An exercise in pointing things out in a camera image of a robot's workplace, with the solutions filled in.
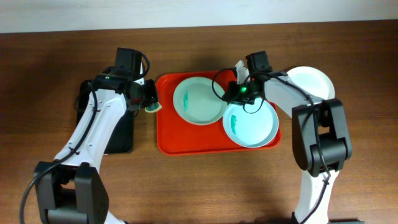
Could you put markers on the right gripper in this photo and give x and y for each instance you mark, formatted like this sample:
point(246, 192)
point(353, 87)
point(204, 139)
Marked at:
point(229, 95)

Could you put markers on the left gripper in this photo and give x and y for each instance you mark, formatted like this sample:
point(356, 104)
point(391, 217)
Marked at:
point(153, 94)

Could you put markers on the green stained sponge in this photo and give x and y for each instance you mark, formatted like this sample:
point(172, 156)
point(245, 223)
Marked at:
point(153, 108)

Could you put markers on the mint green plate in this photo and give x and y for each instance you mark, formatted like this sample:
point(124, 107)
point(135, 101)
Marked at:
point(195, 101)

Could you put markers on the white plate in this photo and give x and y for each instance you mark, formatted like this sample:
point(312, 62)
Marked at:
point(313, 81)

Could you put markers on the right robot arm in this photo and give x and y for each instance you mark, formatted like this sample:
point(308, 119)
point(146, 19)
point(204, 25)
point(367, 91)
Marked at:
point(320, 138)

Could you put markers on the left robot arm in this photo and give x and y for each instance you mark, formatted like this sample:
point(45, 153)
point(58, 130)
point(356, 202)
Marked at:
point(69, 189)

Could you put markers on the black rectangular tray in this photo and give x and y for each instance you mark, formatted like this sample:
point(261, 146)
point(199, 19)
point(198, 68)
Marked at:
point(122, 138)

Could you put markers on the light blue plate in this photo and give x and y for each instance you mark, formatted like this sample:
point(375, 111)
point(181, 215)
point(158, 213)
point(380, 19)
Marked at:
point(251, 126)

